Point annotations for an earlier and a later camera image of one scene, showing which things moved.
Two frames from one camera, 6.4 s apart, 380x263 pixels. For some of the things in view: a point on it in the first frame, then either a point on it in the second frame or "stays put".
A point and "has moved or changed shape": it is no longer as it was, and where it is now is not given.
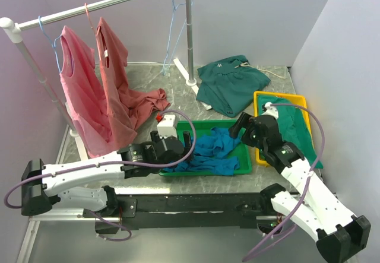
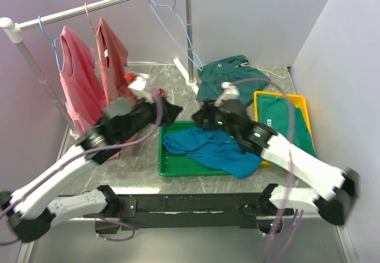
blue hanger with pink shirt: (52, 44) stays put
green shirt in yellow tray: (294, 126) stays put
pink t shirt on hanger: (85, 98) stays put
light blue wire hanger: (175, 8) has moved or changed shape
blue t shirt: (211, 155) has moved or changed shape
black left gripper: (186, 139) to (170, 111)
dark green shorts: (228, 85) stays put
